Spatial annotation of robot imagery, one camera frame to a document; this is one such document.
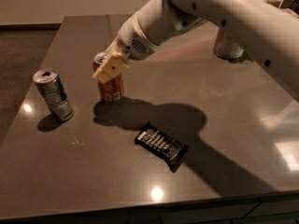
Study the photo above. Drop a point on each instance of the metal napkin holder cup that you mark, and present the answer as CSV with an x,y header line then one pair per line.
x,y
225,47

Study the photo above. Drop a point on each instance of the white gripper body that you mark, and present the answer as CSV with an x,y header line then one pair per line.
x,y
133,38

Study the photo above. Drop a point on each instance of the cluttered items behind table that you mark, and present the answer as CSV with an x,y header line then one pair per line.
x,y
289,6

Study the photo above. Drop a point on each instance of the red coke can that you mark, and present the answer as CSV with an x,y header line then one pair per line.
x,y
113,90

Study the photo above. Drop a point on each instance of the silver blue redbull can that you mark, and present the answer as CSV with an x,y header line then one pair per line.
x,y
50,86

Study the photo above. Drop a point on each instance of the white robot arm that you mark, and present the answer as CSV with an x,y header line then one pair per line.
x,y
268,35

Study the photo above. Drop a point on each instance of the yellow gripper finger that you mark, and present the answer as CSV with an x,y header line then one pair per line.
x,y
113,47
110,65

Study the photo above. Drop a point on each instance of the black snack bar wrapper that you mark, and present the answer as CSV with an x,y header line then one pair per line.
x,y
162,145

